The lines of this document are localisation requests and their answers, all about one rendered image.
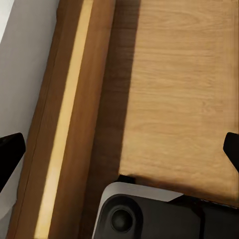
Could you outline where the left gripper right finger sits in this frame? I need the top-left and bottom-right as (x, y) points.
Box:
(223, 132), (239, 173)

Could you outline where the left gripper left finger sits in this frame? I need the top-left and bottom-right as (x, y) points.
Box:
(0, 132), (26, 192)

